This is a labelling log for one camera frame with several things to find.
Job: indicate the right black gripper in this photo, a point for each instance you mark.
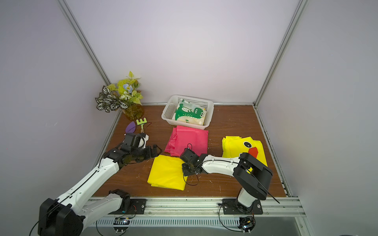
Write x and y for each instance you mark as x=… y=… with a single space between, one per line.
x=187 y=162

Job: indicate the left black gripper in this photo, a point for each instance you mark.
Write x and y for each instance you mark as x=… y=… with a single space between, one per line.
x=149 y=154

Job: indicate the plain yellow raincoat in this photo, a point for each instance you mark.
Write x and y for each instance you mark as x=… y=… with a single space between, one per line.
x=166 y=172

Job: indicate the pink raincoat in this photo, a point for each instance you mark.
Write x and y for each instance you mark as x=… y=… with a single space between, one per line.
x=183 y=137

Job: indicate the white plastic basket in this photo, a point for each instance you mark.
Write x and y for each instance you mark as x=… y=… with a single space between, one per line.
x=172 y=104

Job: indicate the dinosaur print raincoat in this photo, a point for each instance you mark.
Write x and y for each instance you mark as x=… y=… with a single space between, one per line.
x=189 y=113

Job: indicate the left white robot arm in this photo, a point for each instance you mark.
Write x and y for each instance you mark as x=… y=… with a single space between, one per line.
x=70 y=215

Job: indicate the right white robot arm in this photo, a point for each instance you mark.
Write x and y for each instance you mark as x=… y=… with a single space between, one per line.
x=254 y=176

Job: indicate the yellow duck folded raincoat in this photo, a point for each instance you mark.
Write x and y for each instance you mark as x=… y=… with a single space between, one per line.
x=233 y=146

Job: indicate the green toy rake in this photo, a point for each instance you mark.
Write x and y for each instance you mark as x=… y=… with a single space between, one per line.
x=141 y=123

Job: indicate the artificial plant in vase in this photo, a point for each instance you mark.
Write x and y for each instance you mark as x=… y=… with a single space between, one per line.
x=124 y=95

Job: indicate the right controller board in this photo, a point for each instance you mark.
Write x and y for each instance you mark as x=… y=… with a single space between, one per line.
x=247 y=224

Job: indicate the controller board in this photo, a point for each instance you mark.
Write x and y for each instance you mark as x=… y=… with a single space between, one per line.
x=247 y=224
x=120 y=225

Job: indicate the left controller board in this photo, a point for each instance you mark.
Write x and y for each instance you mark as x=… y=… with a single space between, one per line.
x=120 y=225

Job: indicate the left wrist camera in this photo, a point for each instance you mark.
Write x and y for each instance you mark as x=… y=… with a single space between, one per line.
x=143 y=140

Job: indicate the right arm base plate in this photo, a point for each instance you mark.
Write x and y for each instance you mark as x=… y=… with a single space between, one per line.
x=232 y=206

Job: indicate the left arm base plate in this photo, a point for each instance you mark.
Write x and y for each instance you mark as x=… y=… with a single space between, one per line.
x=136 y=207

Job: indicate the aluminium front rail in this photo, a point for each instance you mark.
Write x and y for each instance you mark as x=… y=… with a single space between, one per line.
x=205 y=211

